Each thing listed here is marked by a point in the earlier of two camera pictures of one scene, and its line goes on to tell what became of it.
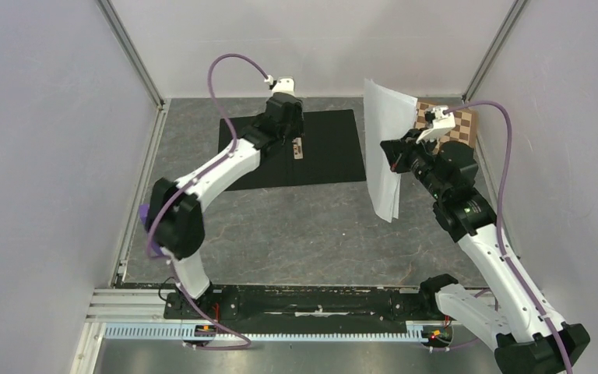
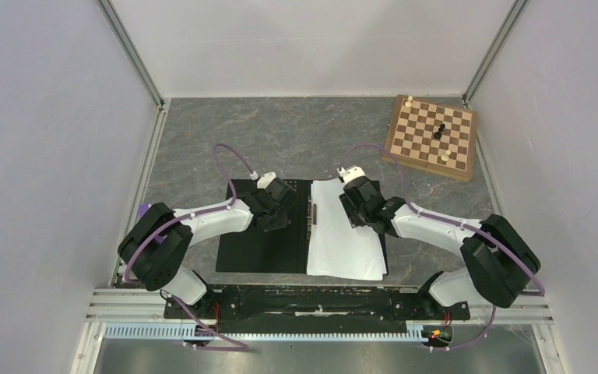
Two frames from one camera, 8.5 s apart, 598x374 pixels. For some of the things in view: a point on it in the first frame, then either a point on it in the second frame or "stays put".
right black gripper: (399, 151) -> (354, 220)
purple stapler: (143, 209) stays put
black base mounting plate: (301, 305) stays put
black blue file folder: (331, 153) -> (252, 249)
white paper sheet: (389, 115) -> (336, 249)
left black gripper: (299, 130) -> (279, 224)
